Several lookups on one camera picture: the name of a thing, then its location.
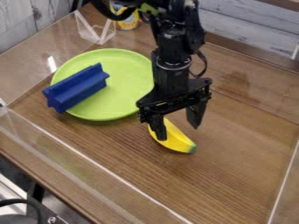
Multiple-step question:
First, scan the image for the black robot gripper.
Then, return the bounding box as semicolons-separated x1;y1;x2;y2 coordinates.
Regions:
137;51;213;141

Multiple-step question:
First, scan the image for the yellow toy banana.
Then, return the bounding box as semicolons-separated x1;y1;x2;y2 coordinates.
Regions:
149;119;197;154

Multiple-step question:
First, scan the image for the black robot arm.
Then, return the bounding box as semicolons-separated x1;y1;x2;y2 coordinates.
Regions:
90;0;213;141

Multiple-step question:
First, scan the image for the green plastic plate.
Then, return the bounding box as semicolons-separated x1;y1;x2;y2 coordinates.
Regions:
51;48;154;122

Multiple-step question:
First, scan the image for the blue plastic block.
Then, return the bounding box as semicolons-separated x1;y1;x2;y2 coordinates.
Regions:
42;63;110;113

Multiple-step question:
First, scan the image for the clear acrylic front wall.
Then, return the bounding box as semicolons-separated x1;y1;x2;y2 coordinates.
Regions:
0;107;193;224

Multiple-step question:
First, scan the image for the clear acrylic corner bracket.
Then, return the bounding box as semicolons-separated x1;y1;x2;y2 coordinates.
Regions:
74;10;117;46

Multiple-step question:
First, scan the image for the black metal mount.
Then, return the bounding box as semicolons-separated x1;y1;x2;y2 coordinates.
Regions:
26;203;70;224

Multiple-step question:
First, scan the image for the black cable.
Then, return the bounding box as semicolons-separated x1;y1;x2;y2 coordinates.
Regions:
0;199;42;224

